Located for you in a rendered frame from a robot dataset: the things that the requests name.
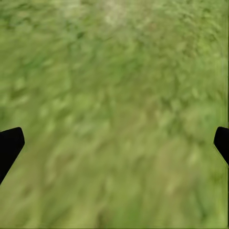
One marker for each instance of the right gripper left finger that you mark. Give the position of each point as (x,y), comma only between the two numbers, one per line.
(11,143)

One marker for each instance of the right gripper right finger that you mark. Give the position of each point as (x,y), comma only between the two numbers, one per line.
(221,142)

